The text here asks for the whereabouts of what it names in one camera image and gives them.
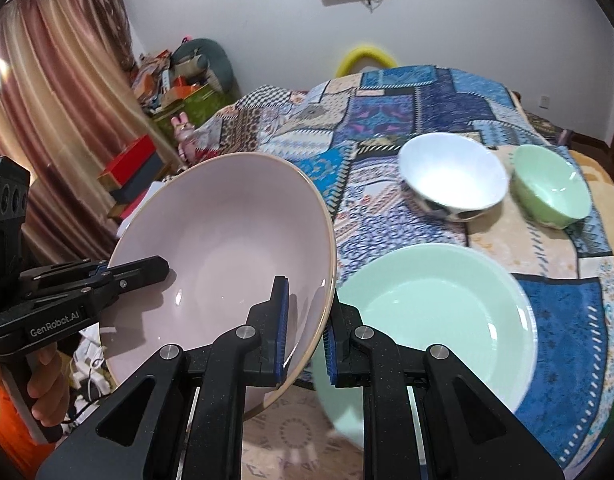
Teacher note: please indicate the white bowl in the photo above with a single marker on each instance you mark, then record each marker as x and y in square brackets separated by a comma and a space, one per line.
[452, 175]

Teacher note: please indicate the grey-green curved pillow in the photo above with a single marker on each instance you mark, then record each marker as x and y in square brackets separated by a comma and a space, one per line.
[219, 60]

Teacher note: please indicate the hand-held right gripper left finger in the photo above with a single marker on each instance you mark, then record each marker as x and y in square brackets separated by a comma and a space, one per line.
[282, 332]

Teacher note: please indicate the pink bunny toy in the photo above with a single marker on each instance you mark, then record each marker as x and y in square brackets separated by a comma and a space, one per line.
[183, 135]

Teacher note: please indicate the patchwork blanket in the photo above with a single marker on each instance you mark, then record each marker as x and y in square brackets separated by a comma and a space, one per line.
[387, 105]

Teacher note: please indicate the green bag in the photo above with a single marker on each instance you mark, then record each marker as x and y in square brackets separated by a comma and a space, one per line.
[192, 102]

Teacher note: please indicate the person's left hand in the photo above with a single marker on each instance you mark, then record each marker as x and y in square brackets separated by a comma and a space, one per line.
[49, 390]

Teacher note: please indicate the red box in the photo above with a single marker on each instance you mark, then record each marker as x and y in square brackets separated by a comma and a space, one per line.
[129, 160]

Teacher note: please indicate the green plate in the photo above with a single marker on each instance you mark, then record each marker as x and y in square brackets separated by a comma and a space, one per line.
[437, 300]

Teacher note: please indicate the wall socket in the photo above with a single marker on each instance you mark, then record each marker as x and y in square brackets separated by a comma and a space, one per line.
[543, 101]

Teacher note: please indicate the dark grey box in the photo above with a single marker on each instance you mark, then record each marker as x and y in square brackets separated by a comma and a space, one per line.
[142, 180]

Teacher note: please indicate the pile of boxes and papers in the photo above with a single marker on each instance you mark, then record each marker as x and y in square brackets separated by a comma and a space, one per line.
[154, 75]

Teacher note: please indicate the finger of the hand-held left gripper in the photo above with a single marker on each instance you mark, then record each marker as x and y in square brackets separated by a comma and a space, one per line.
[62, 271]
[147, 270]

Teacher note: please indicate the yellow foam tube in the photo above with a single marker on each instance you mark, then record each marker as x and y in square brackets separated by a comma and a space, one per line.
[359, 52]

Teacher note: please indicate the green bowl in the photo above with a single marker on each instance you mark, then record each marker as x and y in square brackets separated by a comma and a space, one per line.
[549, 180]

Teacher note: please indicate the dark patterned cloth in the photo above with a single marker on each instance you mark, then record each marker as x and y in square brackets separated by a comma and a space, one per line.
[542, 125]

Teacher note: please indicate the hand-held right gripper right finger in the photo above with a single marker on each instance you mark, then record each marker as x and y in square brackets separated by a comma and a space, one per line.
[330, 360]

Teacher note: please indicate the pink bowl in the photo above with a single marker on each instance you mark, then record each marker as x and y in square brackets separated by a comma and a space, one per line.
[217, 240]

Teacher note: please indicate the striped brown curtain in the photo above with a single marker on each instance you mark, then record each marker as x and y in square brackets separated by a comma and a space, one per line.
[62, 85]

